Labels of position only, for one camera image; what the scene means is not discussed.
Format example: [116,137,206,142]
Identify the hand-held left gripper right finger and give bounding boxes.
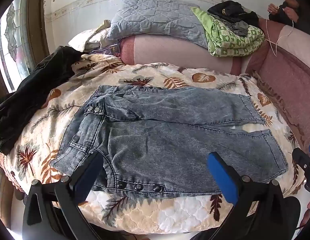
[207,151,287,240]

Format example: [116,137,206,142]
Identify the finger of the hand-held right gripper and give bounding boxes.
[292,147,310,178]

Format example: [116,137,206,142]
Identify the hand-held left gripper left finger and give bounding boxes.
[22,151,103,240]

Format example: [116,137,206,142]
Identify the grey denim pants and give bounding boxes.
[49,84,288,199]

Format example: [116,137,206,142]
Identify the cream leaf print blanket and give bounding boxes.
[0,52,307,235]

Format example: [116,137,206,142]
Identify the dark green garment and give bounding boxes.
[0,45,83,155]

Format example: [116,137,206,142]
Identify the purple packet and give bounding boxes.
[91,44,121,57]

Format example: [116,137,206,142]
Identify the pink sofa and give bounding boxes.
[120,17,310,150]

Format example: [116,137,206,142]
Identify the green patterned blanket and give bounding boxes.
[191,6,265,57]

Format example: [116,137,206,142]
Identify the white pillow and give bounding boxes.
[68,20,113,53]

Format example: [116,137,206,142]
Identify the grey garment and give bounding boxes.
[229,20,251,37]

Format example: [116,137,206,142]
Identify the stained glass window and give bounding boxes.
[0,0,36,93]

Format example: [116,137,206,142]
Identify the black clothing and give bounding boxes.
[207,0,260,28]

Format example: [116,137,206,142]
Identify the grey quilted blanket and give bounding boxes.
[106,0,210,49]

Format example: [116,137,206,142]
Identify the white cable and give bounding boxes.
[266,5,295,55]

